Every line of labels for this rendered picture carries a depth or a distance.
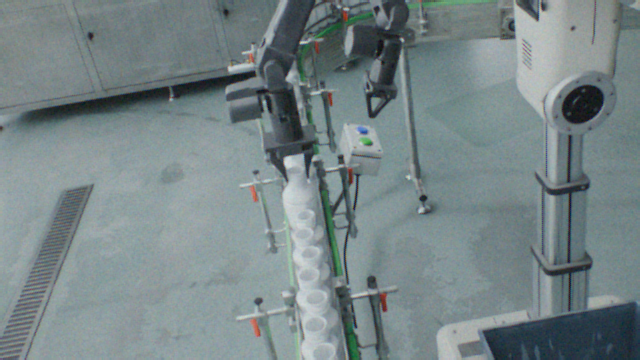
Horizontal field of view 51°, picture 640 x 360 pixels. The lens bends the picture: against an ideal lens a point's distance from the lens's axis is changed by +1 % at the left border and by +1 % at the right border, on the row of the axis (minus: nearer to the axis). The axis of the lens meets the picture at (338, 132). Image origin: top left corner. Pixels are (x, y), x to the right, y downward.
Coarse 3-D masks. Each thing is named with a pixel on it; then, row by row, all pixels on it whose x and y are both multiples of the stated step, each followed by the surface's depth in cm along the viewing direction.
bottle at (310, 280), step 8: (304, 272) 116; (312, 272) 117; (304, 280) 117; (312, 280) 114; (320, 280) 115; (304, 288) 115; (312, 288) 114; (320, 288) 115; (328, 288) 118; (304, 296) 115; (328, 296) 116; (304, 304) 115; (304, 312) 116
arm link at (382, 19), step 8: (376, 0) 150; (384, 0) 149; (392, 0) 149; (400, 0) 150; (376, 8) 154; (384, 8) 149; (376, 16) 154; (384, 16) 150; (408, 16) 150; (384, 24) 153
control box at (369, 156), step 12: (348, 132) 167; (372, 132) 170; (348, 144) 164; (360, 144) 162; (372, 144) 163; (348, 156) 162; (360, 156) 161; (372, 156) 161; (360, 168) 162; (372, 168) 163; (348, 180) 172; (336, 204) 174; (348, 276) 166
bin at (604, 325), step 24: (576, 312) 128; (600, 312) 129; (624, 312) 129; (480, 336) 126; (504, 336) 129; (528, 336) 129; (552, 336) 130; (576, 336) 131; (600, 336) 132; (624, 336) 132
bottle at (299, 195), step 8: (296, 168) 135; (304, 168) 133; (288, 176) 132; (296, 176) 132; (304, 176) 132; (296, 184) 132; (304, 184) 133; (288, 192) 133; (296, 192) 133; (304, 192) 133; (312, 192) 134; (288, 200) 133; (296, 200) 132; (304, 200) 132; (312, 200) 134; (288, 208) 134; (296, 208) 133; (304, 208) 133; (312, 208) 134; (288, 216) 136; (296, 224) 136
